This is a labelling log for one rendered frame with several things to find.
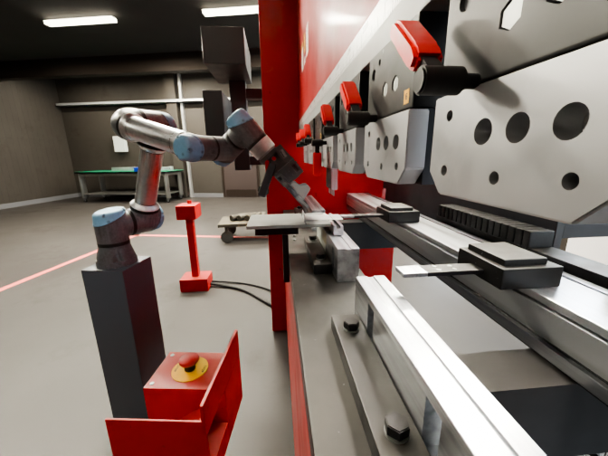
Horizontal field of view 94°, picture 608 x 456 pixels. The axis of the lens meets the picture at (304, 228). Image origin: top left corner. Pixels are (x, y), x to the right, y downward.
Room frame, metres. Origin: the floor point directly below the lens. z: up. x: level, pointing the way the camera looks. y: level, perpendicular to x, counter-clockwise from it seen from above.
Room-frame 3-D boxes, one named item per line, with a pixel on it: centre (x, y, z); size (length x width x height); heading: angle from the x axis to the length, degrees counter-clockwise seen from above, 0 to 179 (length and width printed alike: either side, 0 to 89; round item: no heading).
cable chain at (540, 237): (0.79, -0.51, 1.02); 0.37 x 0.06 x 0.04; 5
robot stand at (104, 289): (1.15, 0.79, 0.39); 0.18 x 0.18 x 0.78; 84
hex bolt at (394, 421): (0.25, -0.10, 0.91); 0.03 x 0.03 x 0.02
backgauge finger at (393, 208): (0.99, -0.26, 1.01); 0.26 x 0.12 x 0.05; 95
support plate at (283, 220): (0.95, 0.05, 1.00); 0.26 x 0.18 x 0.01; 95
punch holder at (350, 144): (0.59, -0.13, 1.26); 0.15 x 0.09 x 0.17; 5
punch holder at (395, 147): (0.39, -0.14, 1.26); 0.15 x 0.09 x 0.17; 5
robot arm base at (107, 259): (1.15, 0.79, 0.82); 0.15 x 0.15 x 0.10
